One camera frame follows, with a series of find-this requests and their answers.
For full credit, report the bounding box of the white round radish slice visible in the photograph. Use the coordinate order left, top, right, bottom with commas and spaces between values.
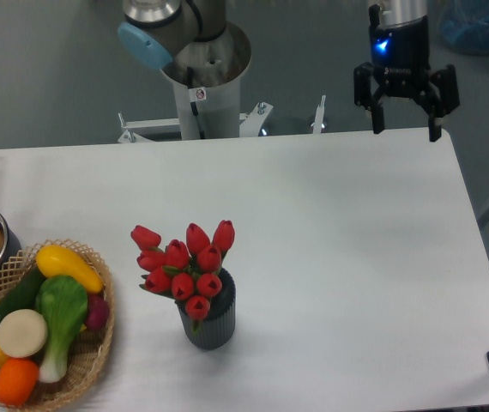
0, 309, 48, 358

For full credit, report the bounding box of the dark green cucumber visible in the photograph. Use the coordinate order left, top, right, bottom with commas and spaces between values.
0, 266, 46, 323

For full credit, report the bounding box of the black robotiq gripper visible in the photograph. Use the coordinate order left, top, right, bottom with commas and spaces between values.
353, 3, 460, 142

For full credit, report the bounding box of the blue plastic bag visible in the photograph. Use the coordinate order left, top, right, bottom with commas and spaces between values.
437, 1, 489, 55

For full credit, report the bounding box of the yellow squash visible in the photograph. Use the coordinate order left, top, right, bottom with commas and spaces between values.
35, 245, 104, 294

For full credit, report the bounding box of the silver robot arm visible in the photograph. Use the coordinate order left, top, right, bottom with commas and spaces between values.
118, 1, 460, 142

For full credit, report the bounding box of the orange fruit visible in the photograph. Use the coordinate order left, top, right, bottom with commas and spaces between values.
0, 358, 39, 406

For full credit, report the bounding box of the white metal base frame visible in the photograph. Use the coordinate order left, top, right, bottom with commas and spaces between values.
117, 94, 328, 145

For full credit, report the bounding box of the purple red onion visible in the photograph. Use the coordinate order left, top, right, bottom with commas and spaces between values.
84, 294, 110, 331

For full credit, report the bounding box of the woven wicker basket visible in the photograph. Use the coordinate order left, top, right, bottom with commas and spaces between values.
0, 239, 115, 411

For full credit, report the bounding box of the red tulip bouquet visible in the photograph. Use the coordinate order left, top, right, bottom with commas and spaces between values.
130, 220, 235, 333

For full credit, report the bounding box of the dark grey ribbed vase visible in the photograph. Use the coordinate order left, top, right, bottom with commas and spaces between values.
177, 269, 236, 350

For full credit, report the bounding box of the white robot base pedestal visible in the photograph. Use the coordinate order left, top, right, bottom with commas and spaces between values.
162, 22, 251, 119

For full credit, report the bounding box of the green bok choy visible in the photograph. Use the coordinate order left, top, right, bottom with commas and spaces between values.
35, 275, 88, 384

